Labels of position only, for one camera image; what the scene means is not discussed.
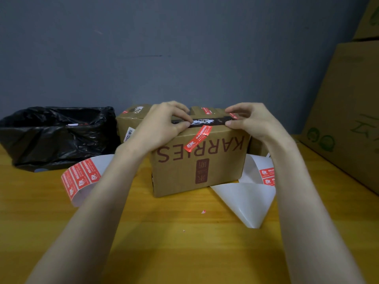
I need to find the person's left hand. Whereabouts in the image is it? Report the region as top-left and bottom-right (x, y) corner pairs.
(115, 101), (194, 159)

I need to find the person's right hand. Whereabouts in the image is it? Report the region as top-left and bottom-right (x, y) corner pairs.
(224, 102), (298, 153)

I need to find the long brown cardboard box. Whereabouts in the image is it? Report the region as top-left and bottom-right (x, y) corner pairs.
(247, 137), (270, 157)

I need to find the box with black tape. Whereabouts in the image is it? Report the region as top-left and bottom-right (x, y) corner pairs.
(150, 115), (251, 198)

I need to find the white backing paper strip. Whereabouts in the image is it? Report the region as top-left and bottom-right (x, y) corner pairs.
(210, 153), (276, 229)

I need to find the red sticker label strip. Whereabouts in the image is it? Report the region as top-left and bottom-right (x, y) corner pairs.
(61, 154), (116, 207)

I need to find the person's right forearm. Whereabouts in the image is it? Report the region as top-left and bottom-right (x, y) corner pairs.
(266, 140), (366, 284)

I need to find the person's left forearm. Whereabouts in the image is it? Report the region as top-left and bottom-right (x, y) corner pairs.
(26, 144), (146, 284)

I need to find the large green printed carton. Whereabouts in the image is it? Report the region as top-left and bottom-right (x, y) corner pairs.
(299, 41), (379, 194)
(353, 0), (379, 41)

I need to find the black plastic trash bag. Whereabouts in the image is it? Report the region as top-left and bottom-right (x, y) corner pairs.
(0, 106), (120, 172)

